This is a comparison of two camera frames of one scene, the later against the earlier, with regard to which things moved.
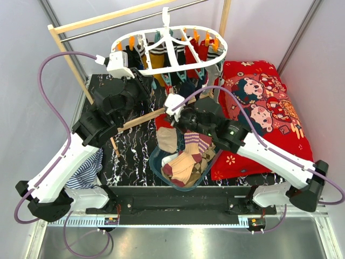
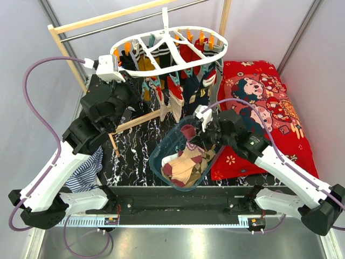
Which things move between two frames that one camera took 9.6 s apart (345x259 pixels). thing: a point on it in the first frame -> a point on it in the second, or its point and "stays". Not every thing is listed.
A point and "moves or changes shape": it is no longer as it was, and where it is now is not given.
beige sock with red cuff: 169,89 -> 164,108
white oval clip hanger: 172,49 moves or changes shape
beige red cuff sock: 167,134 -> 176,97
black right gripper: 182,113 -> 209,124
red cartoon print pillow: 253,94 stays
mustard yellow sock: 157,60 -> 146,63
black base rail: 225,200 stays
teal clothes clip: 167,80 -> 176,79
